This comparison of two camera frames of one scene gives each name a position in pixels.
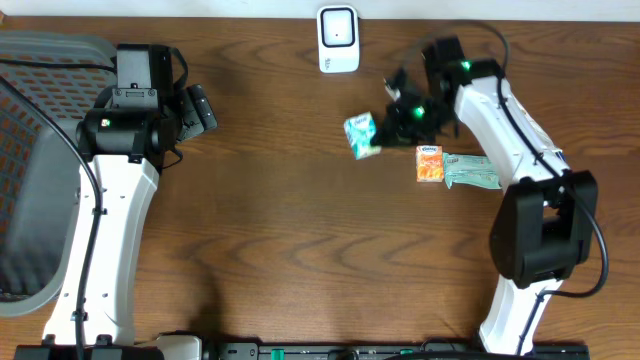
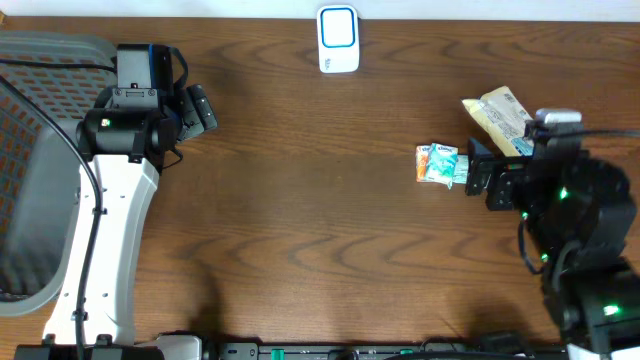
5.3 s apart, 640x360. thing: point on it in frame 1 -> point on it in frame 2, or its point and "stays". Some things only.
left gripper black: [195, 113] stays
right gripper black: [392, 128] -> [505, 171]
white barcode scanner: [338, 38] stays
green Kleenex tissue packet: [360, 130] -> [441, 164]
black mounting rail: [384, 351] stays
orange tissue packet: [429, 163] stays
